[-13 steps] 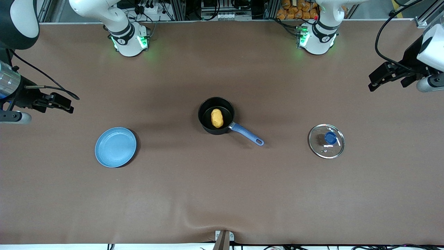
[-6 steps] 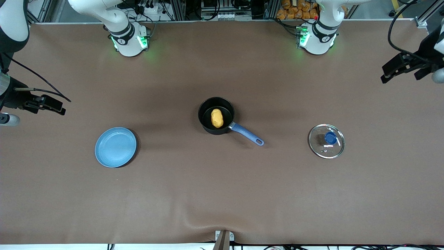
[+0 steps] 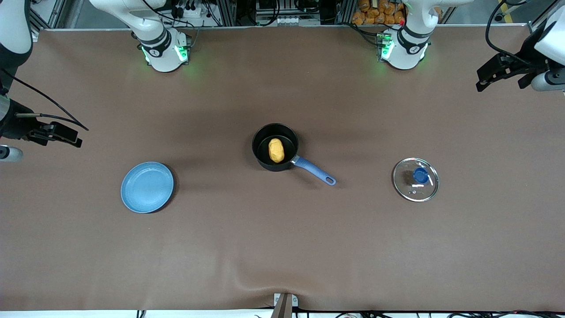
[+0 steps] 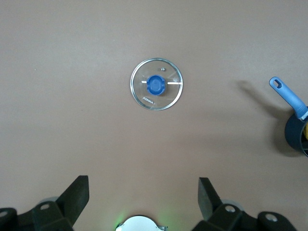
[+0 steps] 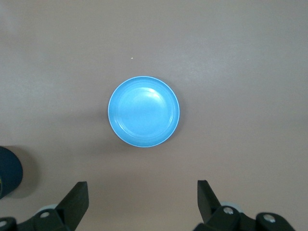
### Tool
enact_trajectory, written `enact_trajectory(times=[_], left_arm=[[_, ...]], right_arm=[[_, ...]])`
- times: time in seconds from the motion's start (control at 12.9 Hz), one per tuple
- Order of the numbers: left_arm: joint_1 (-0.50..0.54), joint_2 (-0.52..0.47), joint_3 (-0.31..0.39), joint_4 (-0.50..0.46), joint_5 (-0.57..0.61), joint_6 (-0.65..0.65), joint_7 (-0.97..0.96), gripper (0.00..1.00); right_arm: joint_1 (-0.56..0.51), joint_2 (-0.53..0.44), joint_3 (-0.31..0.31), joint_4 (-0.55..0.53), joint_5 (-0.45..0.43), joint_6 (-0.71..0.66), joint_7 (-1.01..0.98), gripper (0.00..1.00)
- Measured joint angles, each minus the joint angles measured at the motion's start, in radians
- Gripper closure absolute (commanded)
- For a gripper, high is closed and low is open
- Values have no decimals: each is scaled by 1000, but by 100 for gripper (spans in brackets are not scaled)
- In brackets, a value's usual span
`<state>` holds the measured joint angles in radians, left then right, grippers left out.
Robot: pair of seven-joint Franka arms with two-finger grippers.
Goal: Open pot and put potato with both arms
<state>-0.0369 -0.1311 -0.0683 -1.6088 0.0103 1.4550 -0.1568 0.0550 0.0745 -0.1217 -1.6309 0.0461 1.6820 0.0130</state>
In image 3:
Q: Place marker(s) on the white power strip with plugs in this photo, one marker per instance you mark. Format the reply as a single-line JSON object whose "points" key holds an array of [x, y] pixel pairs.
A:
{"points": [[185, 9]]}

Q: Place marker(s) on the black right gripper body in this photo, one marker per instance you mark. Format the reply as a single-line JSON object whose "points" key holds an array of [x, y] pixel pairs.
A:
{"points": [[17, 126]]}

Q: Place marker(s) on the grey electronics box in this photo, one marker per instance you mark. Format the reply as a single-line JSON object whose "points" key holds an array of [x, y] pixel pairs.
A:
{"points": [[287, 11]]}

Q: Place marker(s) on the metal table clamp bracket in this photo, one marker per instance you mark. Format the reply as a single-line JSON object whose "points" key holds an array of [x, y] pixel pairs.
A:
{"points": [[285, 304]]}

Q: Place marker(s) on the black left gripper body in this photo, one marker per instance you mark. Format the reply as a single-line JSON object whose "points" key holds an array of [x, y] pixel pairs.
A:
{"points": [[523, 66]]}

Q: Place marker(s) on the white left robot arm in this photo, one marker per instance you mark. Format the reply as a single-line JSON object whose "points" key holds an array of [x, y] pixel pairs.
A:
{"points": [[408, 46]]}

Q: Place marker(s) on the blue round plate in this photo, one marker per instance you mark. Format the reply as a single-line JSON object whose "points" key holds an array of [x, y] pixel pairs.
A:
{"points": [[147, 187]]}

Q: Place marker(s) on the yellow potato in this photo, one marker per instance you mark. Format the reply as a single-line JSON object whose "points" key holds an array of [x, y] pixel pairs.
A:
{"points": [[276, 150]]}

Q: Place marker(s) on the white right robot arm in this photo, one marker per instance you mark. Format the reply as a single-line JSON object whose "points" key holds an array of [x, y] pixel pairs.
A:
{"points": [[161, 48]]}

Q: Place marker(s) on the bag of orange bread rolls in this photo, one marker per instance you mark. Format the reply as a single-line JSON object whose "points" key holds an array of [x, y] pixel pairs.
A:
{"points": [[375, 13]]}

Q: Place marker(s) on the glass lid with blue knob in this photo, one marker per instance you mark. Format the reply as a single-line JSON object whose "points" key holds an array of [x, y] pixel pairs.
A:
{"points": [[416, 180]]}

